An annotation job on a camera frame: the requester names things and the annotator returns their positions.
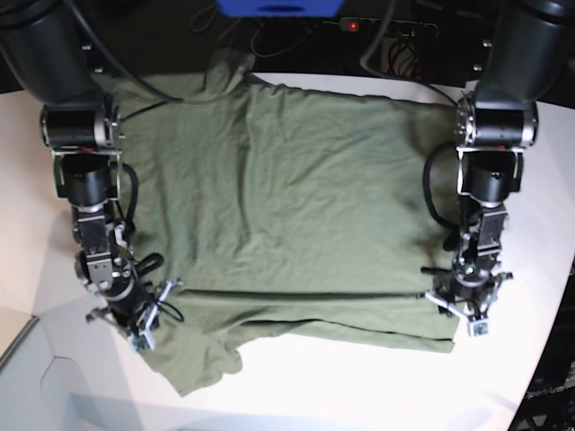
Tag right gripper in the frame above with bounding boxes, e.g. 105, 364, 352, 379
85, 278, 183, 353

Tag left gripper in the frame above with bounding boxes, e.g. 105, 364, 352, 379
420, 267, 513, 337

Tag green t-shirt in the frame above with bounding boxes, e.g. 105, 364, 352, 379
113, 51, 457, 396

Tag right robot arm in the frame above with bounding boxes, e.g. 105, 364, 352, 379
1, 1, 182, 352

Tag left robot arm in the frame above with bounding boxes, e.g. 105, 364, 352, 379
421, 1, 574, 337

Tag black power strip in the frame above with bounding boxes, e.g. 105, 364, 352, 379
339, 16, 440, 38

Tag blue box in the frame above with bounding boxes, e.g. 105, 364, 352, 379
217, 0, 343, 18

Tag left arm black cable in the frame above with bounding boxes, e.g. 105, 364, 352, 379
358, 0, 464, 104

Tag grey floor cables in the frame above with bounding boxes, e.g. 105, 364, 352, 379
188, 0, 324, 58

